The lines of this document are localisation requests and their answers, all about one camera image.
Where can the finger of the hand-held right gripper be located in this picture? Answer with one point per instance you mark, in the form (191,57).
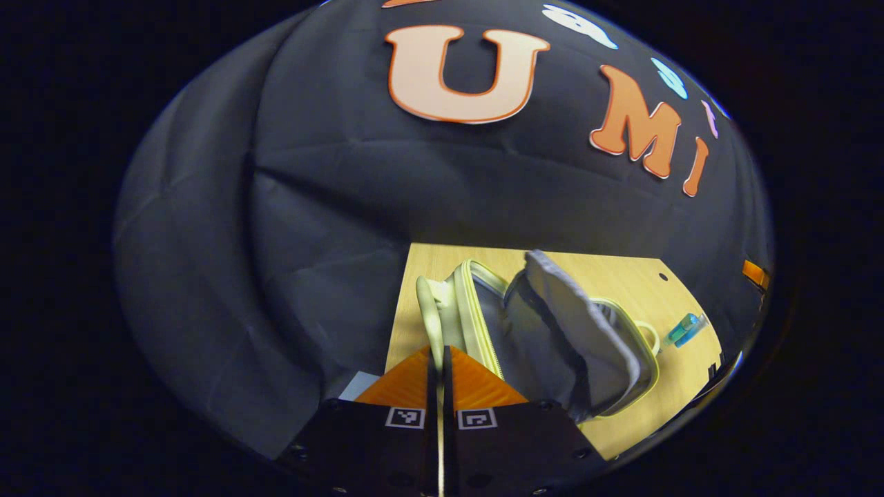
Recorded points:
(755,274)

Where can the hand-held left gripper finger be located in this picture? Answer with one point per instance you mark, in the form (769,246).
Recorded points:
(447,393)
(432,393)

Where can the blue skin care bottle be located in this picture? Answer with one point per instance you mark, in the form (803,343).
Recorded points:
(678,337)

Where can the cream suitcase with grey lining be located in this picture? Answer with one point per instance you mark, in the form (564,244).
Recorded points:
(552,324)

